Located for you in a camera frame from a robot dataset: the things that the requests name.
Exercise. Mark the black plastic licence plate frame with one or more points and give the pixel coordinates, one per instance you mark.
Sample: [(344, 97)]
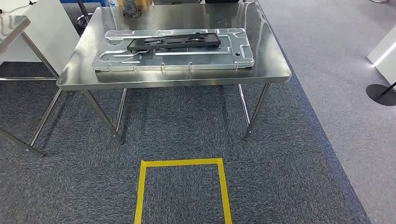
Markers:
[(173, 41)]

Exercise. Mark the stainless steel workbench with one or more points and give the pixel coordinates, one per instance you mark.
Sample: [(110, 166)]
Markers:
[(269, 61)]

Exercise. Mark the stamped silver metal panel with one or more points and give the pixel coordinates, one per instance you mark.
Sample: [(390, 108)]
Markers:
[(185, 60)]

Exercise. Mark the chrome stanchion base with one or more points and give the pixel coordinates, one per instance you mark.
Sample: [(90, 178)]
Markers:
[(83, 20)]

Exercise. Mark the white cabinet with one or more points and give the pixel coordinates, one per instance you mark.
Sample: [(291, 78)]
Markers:
[(52, 37)]

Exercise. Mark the black stanchion base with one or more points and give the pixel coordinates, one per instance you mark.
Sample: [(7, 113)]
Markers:
[(379, 94)]

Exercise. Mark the white display plinth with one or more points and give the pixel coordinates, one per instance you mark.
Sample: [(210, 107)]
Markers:
[(385, 52)]

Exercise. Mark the stainless steel table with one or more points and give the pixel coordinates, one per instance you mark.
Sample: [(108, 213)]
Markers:
[(12, 28)]

